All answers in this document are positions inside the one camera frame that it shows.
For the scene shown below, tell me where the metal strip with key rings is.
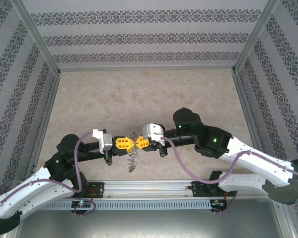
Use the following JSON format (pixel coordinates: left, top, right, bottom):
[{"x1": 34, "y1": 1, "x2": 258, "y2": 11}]
[{"x1": 127, "y1": 131, "x2": 141, "y2": 174}]

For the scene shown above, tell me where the small circuit board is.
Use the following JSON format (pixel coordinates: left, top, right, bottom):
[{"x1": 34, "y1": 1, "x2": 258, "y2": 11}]
[
  {"x1": 210, "y1": 199, "x2": 228, "y2": 212},
  {"x1": 70, "y1": 200, "x2": 93, "y2": 212}
]

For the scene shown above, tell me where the grey metal sheet panel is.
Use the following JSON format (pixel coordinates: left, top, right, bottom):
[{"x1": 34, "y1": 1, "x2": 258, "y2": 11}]
[{"x1": 14, "y1": 209, "x2": 280, "y2": 238}]

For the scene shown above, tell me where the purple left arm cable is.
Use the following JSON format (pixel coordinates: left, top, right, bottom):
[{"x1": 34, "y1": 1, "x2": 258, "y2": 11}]
[{"x1": 0, "y1": 131, "x2": 97, "y2": 217}]

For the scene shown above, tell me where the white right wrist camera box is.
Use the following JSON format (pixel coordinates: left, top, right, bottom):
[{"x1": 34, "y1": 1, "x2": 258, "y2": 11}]
[{"x1": 141, "y1": 123, "x2": 166, "y2": 146}]

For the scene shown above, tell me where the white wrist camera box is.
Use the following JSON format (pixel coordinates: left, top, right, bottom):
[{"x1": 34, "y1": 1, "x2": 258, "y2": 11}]
[
  {"x1": 92, "y1": 128, "x2": 114, "y2": 154},
  {"x1": 141, "y1": 123, "x2": 166, "y2": 146}
]

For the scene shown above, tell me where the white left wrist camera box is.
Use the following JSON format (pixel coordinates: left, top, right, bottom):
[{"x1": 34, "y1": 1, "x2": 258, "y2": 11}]
[{"x1": 92, "y1": 128, "x2": 114, "y2": 154}]

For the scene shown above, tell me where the aluminium frame rail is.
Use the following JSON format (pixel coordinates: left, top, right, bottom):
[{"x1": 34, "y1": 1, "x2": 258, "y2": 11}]
[
  {"x1": 24, "y1": 74, "x2": 62, "y2": 174},
  {"x1": 232, "y1": 71, "x2": 273, "y2": 164},
  {"x1": 59, "y1": 66, "x2": 235, "y2": 73}
]

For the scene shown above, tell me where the aluminium mounting rail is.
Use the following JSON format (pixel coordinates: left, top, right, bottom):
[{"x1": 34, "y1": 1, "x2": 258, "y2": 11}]
[{"x1": 14, "y1": 180, "x2": 281, "y2": 199}]

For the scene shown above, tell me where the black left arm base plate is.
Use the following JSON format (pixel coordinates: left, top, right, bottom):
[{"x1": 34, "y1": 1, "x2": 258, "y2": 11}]
[{"x1": 85, "y1": 182, "x2": 106, "y2": 199}]

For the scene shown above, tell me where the grey slotted cable duct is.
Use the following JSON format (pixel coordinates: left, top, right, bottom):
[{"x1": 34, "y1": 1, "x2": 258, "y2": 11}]
[{"x1": 39, "y1": 199, "x2": 212, "y2": 210}]

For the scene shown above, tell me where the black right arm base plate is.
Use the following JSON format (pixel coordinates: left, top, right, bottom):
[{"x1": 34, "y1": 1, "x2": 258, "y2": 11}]
[{"x1": 191, "y1": 180, "x2": 238, "y2": 198}]

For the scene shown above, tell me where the aluminium frame post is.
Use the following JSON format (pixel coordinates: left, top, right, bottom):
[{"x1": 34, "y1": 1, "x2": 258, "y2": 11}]
[
  {"x1": 11, "y1": 0, "x2": 62, "y2": 76},
  {"x1": 231, "y1": 0, "x2": 280, "y2": 74}
]

